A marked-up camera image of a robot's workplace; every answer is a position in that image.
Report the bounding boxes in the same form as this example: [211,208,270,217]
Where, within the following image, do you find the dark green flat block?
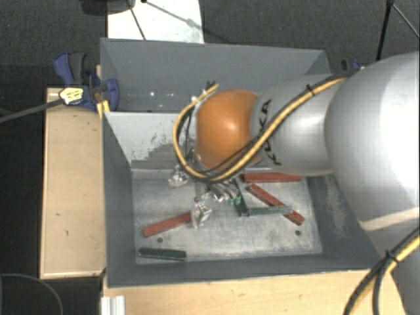
[137,247,188,263]
[244,205,293,217]

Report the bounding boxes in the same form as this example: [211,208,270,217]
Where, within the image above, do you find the red-brown flat block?
[245,183,306,226]
[142,211,193,239]
[240,172,303,184]

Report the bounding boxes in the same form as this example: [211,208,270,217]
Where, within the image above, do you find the grey metal bin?
[99,37,383,289]

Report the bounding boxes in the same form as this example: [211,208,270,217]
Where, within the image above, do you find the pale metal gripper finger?
[191,198,213,230]
[168,165,190,189]

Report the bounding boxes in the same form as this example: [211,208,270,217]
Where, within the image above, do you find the pale wood board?
[39,87,108,280]

